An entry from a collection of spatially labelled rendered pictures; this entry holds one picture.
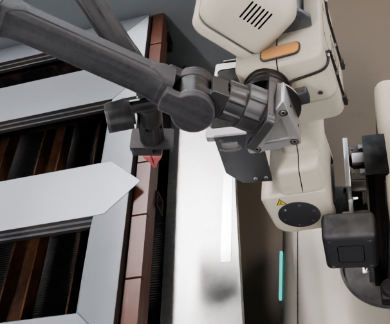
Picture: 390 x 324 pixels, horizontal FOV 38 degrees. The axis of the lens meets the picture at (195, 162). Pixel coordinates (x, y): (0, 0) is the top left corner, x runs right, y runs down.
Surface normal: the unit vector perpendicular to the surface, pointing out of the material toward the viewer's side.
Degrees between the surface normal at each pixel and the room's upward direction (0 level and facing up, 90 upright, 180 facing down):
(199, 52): 90
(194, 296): 0
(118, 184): 0
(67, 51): 82
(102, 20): 55
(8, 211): 0
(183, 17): 90
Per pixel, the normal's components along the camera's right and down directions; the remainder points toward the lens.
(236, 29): -0.11, 0.75
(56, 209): -0.26, -0.65
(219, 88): 0.38, -0.73
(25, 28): 0.11, 0.60
